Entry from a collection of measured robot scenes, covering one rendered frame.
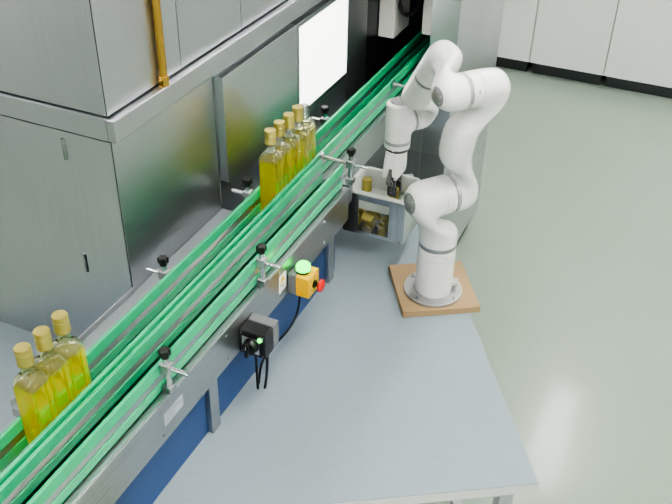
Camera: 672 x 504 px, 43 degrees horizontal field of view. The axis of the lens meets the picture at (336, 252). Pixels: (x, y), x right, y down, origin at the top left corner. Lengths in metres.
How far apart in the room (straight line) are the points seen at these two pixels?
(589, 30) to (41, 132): 4.56
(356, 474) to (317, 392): 0.31
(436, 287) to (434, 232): 0.22
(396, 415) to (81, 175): 1.06
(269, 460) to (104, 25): 1.15
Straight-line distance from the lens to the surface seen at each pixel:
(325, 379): 2.52
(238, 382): 2.47
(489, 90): 2.36
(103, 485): 1.98
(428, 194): 2.54
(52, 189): 2.38
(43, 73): 2.20
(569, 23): 6.25
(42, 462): 1.93
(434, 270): 2.71
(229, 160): 2.62
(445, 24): 3.43
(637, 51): 6.24
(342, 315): 2.74
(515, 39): 6.37
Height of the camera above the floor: 2.49
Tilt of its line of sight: 35 degrees down
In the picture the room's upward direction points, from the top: 1 degrees clockwise
